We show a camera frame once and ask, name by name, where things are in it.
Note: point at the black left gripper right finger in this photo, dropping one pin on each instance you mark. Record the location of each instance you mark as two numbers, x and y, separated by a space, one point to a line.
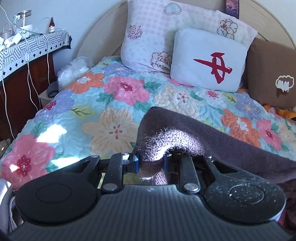
194 175

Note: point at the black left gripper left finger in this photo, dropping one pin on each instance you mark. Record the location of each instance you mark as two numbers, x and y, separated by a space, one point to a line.
106 173

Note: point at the dark purple knit sweater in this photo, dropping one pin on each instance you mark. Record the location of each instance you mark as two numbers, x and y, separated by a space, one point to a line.
162 131

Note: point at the floral quilted bedspread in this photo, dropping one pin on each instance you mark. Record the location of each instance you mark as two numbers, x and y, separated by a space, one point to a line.
99 114

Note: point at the orange plush toy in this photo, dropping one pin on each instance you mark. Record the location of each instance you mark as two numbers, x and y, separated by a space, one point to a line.
288 114

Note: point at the dark wooden side cabinet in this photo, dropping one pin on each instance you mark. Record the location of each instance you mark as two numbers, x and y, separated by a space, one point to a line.
19 94

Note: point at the clear plastic bag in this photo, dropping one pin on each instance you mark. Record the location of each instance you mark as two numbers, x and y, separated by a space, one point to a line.
73 71

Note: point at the brown cushion with cloud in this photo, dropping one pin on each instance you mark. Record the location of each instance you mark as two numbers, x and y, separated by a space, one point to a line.
271 74

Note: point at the white pillow red symbol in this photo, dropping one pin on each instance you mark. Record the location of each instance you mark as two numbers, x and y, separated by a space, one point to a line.
207 60

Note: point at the black white patterned cloth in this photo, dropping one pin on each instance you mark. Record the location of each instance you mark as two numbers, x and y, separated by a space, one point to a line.
15 56

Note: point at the beige headboard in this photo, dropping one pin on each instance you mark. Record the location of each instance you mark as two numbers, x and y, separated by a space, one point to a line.
105 36

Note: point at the small brown bottle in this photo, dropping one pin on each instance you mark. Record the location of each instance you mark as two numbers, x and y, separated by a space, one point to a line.
51 25

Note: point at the white desk lamp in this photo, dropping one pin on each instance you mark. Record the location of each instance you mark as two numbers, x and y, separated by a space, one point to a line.
22 23

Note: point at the pink floral pillow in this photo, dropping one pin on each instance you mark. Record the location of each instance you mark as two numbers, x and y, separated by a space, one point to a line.
152 25

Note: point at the picture on headboard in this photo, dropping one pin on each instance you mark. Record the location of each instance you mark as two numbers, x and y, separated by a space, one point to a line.
232 8

